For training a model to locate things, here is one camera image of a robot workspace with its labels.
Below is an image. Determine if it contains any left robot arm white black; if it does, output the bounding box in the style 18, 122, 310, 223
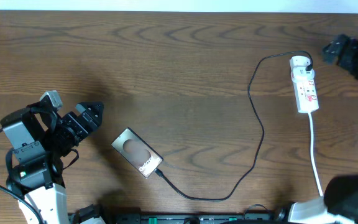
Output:
0, 99, 104, 223

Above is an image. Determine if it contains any white power strip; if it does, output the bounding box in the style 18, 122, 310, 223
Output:
290, 55, 319, 114

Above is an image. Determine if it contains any black charger cable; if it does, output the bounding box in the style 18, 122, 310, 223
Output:
154, 50, 314, 202

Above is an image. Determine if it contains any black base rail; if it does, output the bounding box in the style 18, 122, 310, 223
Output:
101, 213, 285, 224

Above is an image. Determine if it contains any white power strip cord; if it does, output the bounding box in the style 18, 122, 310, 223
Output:
307, 111, 324, 197

